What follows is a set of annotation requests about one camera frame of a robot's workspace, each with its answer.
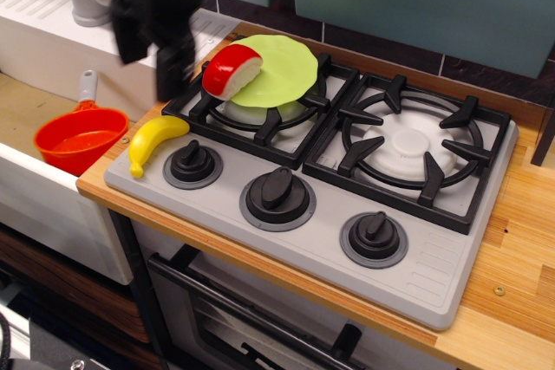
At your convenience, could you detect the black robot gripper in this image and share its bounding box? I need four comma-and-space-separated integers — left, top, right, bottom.
110, 0, 202, 101

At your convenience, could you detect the yellow toy banana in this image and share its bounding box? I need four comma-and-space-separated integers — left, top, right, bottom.
127, 115, 190, 179

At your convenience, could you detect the white toy sink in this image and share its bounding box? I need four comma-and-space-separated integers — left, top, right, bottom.
0, 0, 242, 287

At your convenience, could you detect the orange plastic pot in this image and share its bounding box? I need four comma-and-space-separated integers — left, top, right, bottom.
34, 70, 129, 177

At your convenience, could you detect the black left stove knob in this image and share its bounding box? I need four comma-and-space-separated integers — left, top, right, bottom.
163, 140, 223, 190

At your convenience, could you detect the black stove knob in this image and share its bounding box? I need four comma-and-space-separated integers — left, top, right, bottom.
163, 140, 223, 190
239, 166, 317, 232
339, 211, 408, 269

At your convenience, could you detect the light green plastic plate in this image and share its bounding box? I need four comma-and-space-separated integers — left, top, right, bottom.
231, 35, 318, 108

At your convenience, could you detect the black left burner grate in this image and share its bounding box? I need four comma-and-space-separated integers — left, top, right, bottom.
162, 54, 360, 169

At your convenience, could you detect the black burner grate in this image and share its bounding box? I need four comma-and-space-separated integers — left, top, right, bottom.
162, 54, 360, 169
303, 73, 519, 235

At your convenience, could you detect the black right burner grate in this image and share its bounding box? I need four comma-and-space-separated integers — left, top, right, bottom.
303, 73, 519, 235

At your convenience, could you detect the black middle stove knob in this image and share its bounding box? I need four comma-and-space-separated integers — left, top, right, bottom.
239, 166, 317, 232

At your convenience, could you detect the grey toy stove top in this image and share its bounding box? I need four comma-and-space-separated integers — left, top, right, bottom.
104, 74, 519, 330

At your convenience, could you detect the white right burner cap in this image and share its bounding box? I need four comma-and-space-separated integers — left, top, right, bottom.
350, 110, 457, 181

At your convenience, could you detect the toy oven door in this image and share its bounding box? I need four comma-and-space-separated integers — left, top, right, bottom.
147, 243, 374, 370

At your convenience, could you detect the black right stove knob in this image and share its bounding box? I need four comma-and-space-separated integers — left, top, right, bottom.
339, 211, 408, 269

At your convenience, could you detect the black oven door handle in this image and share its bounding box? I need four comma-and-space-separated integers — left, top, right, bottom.
148, 243, 369, 370

